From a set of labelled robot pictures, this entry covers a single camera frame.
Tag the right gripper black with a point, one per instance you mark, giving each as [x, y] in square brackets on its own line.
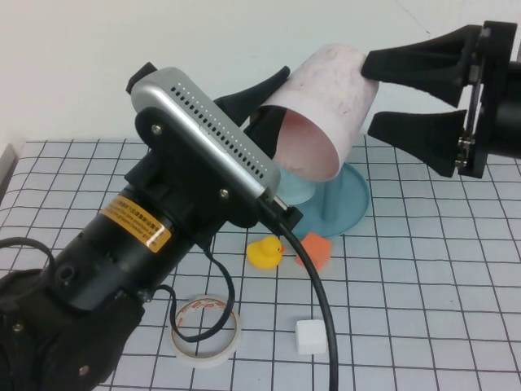
[496, 45]

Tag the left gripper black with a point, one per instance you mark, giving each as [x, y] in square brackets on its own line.
[191, 191]

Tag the pale pink plastic cup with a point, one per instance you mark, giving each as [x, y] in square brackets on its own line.
[325, 93]

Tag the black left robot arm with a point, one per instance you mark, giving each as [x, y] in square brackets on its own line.
[102, 264]

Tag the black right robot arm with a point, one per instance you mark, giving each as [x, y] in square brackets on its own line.
[506, 122]

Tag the light blue plastic cup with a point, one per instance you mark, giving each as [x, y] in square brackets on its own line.
[295, 189]

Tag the blue cup stand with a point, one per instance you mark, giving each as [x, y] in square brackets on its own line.
[350, 203]

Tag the yellow rubber duck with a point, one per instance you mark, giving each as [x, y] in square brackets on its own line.
[262, 254]

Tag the orange foam cube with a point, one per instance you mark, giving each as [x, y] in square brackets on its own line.
[319, 250]

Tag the white foam cube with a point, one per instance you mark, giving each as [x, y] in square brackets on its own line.
[311, 338]

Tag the white tape roll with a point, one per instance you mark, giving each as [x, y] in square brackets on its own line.
[205, 361]

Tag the grey table edge strip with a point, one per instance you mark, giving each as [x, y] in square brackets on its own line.
[6, 167]

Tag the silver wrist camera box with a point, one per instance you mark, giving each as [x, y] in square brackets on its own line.
[203, 122]

